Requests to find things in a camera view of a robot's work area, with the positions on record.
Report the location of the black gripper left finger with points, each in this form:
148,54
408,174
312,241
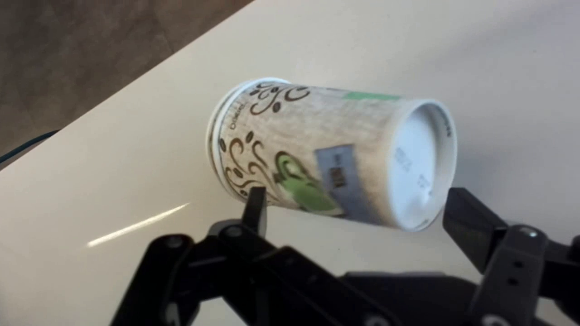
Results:
261,282

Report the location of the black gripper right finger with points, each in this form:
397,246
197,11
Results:
518,264

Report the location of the patterned paper cup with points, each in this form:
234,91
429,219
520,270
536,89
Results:
370,158

